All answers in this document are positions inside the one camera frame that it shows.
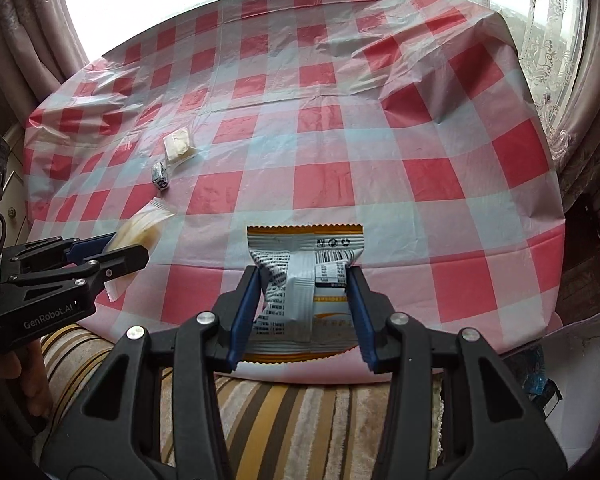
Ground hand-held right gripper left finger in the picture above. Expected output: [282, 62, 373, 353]
[40, 265, 261, 480]

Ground pinkish floral curtain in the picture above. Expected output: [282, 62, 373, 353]
[545, 0, 600, 211]

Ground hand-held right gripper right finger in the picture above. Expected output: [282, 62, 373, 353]
[346, 265, 568, 480]

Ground person's left hand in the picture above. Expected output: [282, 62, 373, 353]
[0, 344, 52, 418]

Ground small cream white packet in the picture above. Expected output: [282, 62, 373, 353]
[162, 129, 199, 163]

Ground cream dresser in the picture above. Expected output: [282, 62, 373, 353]
[0, 125, 36, 241]

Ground pinkish brown curtain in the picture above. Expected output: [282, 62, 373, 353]
[0, 0, 93, 131]

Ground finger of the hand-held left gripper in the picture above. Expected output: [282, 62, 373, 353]
[7, 232, 118, 273]
[7, 244, 151, 307]

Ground orange white snack packet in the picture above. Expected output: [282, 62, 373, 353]
[240, 224, 368, 365]

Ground red white checkered tablecloth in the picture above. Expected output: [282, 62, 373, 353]
[22, 0, 567, 386]

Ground small black white candy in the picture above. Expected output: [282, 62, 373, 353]
[151, 162, 172, 192]

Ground striped plush blanket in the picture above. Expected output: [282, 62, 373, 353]
[32, 322, 486, 480]

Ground clear cream cake packet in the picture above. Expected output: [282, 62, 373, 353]
[102, 199, 177, 303]

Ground large blue puffed snack packet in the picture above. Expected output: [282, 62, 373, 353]
[522, 350, 548, 396]

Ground white lace curtain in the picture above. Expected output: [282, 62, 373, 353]
[370, 0, 588, 106]

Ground white box purple sides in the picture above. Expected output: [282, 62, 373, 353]
[500, 310, 600, 466]

